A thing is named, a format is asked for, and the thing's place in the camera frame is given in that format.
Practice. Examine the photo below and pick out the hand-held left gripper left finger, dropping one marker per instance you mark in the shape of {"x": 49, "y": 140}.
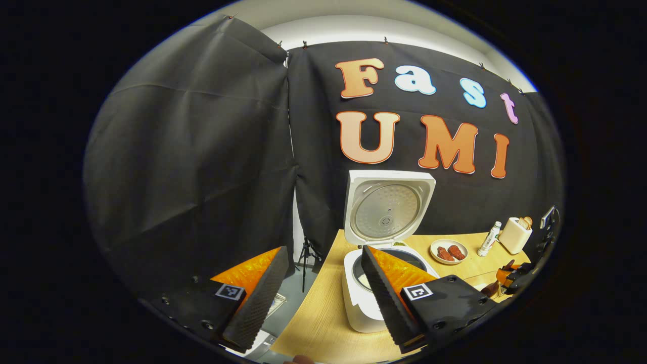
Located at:
{"x": 260, "y": 303}

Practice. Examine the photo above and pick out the white toaster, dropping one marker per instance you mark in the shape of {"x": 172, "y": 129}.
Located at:
{"x": 513, "y": 237}

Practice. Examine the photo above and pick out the brown meat piece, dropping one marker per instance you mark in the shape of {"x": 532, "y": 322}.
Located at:
{"x": 445, "y": 254}
{"x": 457, "y": 252}

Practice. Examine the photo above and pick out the black tripod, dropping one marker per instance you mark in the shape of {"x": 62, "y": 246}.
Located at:
{"x": 306, "y": 258}

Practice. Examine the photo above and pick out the toast slice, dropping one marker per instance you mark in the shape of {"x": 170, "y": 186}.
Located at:
{"x": 525, "y": 222}

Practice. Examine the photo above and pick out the white rice cooker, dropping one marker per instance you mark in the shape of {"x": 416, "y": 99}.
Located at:
{"x": 386, "y": 212}

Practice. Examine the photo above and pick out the white drink bottle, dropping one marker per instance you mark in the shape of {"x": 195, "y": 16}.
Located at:
{"x": 489, "y": 240}

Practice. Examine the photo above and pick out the cream round plate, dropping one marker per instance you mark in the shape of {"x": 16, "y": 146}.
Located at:
{"x": 435, "y": 243}

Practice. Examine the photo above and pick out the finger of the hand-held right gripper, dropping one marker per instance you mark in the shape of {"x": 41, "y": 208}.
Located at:
{"x": 518, "y": 278}

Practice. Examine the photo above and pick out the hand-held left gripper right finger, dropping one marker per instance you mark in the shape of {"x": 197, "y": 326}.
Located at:
{"x": 389, "y": 303}

